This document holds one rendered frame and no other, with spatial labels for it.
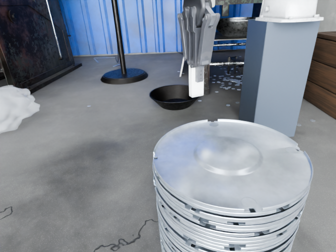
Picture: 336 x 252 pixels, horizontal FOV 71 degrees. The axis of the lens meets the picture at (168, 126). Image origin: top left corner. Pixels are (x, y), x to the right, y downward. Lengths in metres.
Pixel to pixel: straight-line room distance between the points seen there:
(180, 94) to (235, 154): 1.04
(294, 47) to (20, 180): 1.06
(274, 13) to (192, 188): 0.70
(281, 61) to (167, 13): 2.07
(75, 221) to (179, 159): 0.39
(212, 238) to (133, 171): 0.50
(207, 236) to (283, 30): 0.72
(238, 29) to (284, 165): 1.26
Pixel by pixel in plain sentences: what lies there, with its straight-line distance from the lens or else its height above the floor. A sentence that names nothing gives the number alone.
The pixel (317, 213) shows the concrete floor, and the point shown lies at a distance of 0.78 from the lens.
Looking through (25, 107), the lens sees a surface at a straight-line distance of 1.40.
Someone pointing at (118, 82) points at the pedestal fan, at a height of 0.02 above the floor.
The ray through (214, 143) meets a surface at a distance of 0.49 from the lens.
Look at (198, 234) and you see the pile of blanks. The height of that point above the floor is 0.19.
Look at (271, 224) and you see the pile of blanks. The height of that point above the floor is 0.22.
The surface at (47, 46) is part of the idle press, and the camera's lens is 2.30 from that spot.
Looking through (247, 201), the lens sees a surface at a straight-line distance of 0.38.
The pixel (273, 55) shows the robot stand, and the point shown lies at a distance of 0.93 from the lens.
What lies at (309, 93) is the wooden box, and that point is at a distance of 1.50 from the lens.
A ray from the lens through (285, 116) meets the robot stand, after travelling 1.05.
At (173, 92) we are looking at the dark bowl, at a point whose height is 0.03.
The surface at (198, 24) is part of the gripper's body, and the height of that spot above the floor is 0.48.
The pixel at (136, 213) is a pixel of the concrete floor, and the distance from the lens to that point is 0.71.
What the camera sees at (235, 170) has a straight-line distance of 0.43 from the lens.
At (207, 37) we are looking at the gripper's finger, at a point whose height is 0.46.
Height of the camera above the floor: 0.52
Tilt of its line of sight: 27 degrees down
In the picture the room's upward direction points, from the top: 3 degrees counter-clockwise
